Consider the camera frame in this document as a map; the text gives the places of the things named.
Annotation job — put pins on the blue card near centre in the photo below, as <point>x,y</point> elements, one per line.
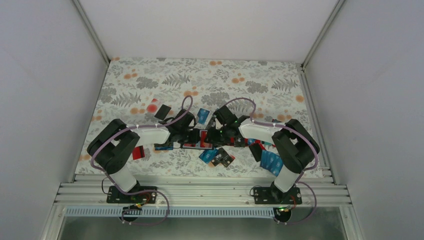
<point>202,115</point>

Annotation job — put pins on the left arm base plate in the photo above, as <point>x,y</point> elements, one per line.
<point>114,196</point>

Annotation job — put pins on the red card left side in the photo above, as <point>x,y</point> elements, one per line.
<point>138,153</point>

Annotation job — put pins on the blue card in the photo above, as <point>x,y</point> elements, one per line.
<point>207,155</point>
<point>202,115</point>

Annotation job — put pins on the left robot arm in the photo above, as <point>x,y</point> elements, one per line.
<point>111,149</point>

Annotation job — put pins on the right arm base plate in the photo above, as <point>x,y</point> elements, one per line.
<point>271,196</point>

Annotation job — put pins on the blue card fan right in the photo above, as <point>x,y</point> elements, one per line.
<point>271,162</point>

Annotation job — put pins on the blue card lower centre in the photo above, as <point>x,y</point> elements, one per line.
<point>207,155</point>

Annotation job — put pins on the floral patterned table mat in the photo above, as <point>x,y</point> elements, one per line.
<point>131,83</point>

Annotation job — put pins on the black card upper left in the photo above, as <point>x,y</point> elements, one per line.
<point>162,112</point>

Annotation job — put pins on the black card right side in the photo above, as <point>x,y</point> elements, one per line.
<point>256,151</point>

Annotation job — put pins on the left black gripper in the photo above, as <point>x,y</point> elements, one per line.
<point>180,142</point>

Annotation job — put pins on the black card pair front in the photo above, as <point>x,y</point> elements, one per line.
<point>223,158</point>

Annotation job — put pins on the translucent red dot card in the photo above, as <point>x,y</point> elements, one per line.
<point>153,106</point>

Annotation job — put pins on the red striped card back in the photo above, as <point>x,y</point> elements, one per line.
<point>199,143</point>

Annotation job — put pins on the black card holder wallet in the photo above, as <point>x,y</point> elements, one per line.
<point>193,133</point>

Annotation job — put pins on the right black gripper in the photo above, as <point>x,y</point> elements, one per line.
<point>213,139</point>

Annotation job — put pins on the aluminium rail frame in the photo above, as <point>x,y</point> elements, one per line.
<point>190,196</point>

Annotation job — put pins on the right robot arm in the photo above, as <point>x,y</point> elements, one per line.
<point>295,146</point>

